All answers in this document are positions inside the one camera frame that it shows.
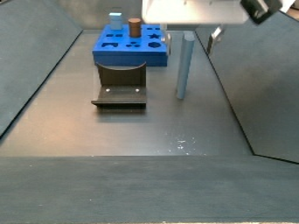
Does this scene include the light blue square-circle object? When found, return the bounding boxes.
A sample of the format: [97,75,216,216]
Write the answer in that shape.
[176,31,195,99]

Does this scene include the brown cylinder peg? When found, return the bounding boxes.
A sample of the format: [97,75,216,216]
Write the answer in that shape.
[128,17,141,38]

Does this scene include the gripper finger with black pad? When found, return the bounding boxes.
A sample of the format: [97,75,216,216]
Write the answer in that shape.
[207,24,225,54]

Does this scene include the black curved fixture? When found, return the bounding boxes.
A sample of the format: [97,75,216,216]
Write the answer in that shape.
[90,64,146,107]

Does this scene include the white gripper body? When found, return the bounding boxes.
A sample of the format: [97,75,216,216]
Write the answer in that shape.
[141,0,248,25]

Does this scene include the blue foam shape board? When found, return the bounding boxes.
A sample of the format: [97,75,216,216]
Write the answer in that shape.
[92,24,168,67]

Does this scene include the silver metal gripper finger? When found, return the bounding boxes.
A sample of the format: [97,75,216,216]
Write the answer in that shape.
[160,24,172,54]

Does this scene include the light blue rectangular block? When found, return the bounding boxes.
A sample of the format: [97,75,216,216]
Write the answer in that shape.
[108,12,122,30]

